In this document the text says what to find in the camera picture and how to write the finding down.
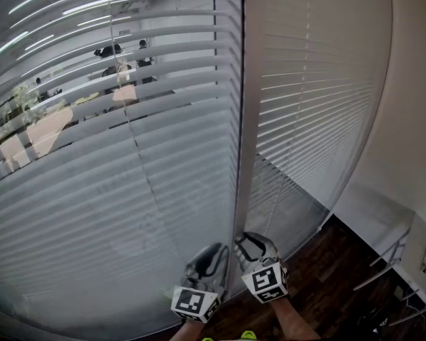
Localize person's right forearm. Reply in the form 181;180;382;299
268;296;321;341

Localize light wooden office desk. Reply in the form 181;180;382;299
0;107;74;172

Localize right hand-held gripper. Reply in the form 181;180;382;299
233;231;291;304

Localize person's left forearm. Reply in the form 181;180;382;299
168;320;204;341

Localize partition frame post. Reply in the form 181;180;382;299
229;0;268;298

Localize white window blinds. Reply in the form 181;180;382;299
0;0;243;335

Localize green potted plant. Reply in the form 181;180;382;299
1;83;49;129

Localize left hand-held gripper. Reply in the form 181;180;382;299
170;242;232;323

